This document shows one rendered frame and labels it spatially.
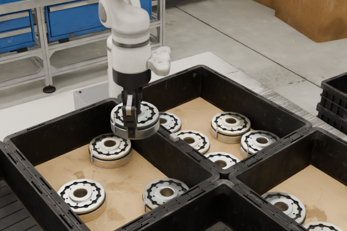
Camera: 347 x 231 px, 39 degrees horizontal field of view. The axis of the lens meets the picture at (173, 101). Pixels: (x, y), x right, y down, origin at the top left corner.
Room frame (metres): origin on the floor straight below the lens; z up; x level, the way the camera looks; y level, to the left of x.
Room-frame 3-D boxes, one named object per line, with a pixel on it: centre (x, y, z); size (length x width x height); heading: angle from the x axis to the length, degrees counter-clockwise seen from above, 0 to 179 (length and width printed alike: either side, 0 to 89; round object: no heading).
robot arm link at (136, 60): (0.84, 0.06, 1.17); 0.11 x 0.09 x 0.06; 88
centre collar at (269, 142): (0.98, -0.22, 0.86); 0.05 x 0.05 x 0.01
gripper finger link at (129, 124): (0.81, 0.08, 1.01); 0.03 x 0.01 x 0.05; 178
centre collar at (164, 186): (0.79, 0.01, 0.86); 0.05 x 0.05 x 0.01
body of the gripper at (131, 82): (0.84, 0.08, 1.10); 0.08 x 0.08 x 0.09
